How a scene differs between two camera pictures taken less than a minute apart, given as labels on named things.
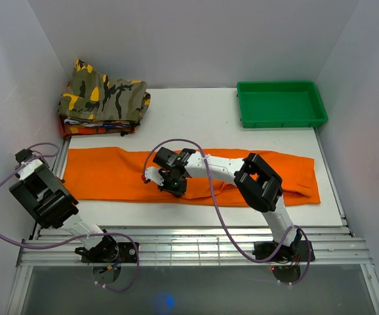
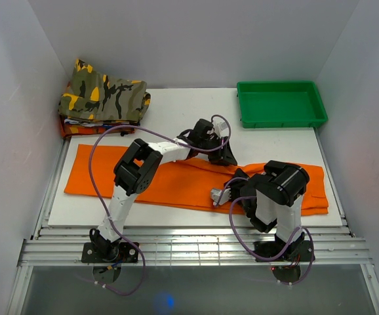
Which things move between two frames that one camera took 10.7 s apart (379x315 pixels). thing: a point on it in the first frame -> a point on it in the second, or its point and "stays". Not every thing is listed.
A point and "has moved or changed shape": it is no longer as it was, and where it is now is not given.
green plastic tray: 280,104 stays
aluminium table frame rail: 196,247 stays
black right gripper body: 172,184 -> 235,187
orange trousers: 120,170 has moved or changed shape
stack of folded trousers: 69,127 stays
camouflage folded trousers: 94,96 stays
